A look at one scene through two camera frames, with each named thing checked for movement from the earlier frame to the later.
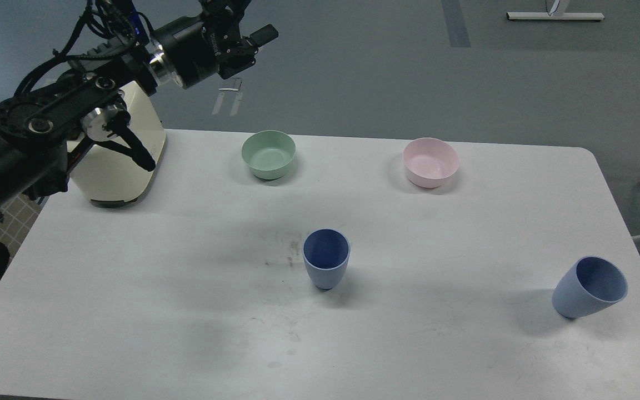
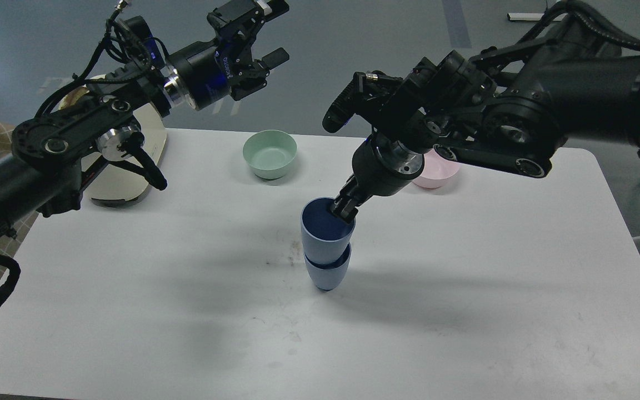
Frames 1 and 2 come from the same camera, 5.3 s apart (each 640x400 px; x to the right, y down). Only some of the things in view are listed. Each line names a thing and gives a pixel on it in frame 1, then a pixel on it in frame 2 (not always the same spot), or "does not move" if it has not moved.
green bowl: (268, 153) does not move
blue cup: (326, 251) does not move
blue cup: (589, 284) -> (325, 235)
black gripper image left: (199, 47) -> (203, 73)
